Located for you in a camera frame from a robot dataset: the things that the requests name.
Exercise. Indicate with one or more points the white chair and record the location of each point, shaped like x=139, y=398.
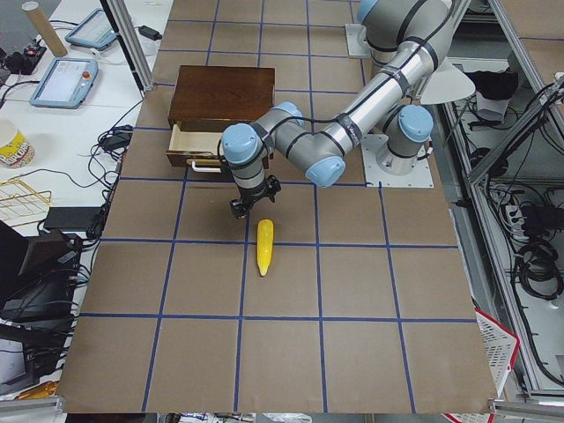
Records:
x=446, y=84

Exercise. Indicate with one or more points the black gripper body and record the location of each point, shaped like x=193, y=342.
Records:
x=249, y=201

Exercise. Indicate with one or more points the blue teach pendant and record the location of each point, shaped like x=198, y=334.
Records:
x=65, y=84
x=94, y=31

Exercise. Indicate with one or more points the wooden drawer with white handle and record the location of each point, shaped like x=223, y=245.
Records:
x=194, y=147

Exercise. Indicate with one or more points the cardboard tube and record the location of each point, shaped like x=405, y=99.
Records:
x=40, y=21

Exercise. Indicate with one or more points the white red plastic basket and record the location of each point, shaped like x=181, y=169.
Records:
x=501, y=346

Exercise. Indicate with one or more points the aluminium frame post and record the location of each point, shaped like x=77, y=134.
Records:
x=121, y=23

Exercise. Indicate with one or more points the far blue teach pendant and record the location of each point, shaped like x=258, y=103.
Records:
x=94, y=31

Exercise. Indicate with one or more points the yellow toy corn cob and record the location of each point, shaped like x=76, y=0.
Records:
x=264, y=245

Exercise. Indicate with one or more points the near blue teach pendant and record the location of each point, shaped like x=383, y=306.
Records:
x=65, y=84

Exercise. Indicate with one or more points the gold wire rack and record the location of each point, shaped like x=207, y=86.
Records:
x=21, y=204

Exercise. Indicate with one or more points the black power adapter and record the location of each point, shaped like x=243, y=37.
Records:
x=149, y=33

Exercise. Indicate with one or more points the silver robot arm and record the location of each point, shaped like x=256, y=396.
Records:
x=413, y=36

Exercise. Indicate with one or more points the yellow popcorn paper cup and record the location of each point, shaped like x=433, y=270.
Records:
x=15, y=149

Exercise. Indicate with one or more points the dark brown wooden box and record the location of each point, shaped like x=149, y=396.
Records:
x=211, y=98

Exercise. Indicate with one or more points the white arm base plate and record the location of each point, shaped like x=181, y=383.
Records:
x=356, y=41
x=382, y=169

